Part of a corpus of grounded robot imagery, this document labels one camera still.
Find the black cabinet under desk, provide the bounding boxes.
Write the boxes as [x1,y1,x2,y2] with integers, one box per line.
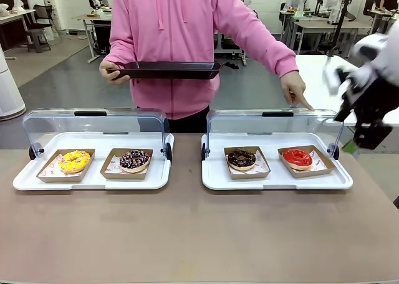
[93,24,112,54]

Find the person in pink hoodie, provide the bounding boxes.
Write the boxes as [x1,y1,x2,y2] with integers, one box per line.
[104,0,281,134]

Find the red frosted donut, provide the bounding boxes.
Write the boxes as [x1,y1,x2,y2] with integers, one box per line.
[277,144,337,179]

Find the person's right forearm pink sleeve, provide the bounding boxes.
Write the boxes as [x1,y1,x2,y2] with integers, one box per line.
[104,42,138,69]

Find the chocolate donut brown crumbs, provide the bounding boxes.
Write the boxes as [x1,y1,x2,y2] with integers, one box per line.
[226,149,257,172]

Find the white display tray base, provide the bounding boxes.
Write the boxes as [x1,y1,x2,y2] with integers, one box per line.
[201,131,354,191]
[12,131,175,191]

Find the white table with dark legs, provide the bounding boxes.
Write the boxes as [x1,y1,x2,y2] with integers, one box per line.
[0,9,37,60]

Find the person's right hand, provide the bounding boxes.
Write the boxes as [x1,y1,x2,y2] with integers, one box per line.
[99,61,132,85]

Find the person's left hand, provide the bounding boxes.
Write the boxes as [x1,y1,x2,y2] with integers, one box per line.
[279,70,315,111]

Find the beige top background desk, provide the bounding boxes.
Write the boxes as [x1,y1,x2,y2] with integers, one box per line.
[292,19,373,56]

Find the wood top desk white legs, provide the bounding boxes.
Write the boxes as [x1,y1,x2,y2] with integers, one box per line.
[72,13,113,64]

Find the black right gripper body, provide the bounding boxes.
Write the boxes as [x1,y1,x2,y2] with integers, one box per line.
[338,67,399,126]

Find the red glazed donut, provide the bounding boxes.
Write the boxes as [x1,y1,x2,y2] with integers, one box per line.
[282,148,314,172]

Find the white printed paper liner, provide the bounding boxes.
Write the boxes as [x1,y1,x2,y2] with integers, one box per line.
[105,154,153,174]
[288,149,327,173]
[229,151,269,174]
[42,154,94,178]

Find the clear display lid black handle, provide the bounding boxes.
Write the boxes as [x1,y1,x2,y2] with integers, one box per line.
[22,108,172,160]
[206,108,345,160]

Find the white round air purifier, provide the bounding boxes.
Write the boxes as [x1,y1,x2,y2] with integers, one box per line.
[0,44,27,120]

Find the chocolate sprinkle donut with drizzle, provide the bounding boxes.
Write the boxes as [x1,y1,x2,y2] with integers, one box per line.
[100,148,154,181]

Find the yellow sprinkled donut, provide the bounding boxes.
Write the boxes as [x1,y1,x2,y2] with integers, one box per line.
[59,150,92,174]

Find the person's left forearm pink sleeve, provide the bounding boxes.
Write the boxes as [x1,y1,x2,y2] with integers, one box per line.
[249,25,300,79]

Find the black tripod pole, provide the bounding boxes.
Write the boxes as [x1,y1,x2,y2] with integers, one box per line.
[327,0,358,57]

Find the yellow frosted donut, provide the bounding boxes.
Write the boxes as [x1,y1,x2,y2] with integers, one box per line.
[36,148,96,184]

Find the dark brown serving tray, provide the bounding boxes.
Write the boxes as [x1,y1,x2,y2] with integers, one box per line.
[105,61,224,81]

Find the chocolate frosted donut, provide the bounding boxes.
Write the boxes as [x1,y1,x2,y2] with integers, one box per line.
[223,146,271,181]

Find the black office chair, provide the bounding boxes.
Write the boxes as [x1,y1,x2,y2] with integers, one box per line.
[24,4,54,54]

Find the white side table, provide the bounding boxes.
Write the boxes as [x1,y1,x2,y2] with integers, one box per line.
[294,54,399,128]

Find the chocolate donut coloured sprinkles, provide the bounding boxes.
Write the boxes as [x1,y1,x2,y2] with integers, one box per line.
[119,149,152,174]

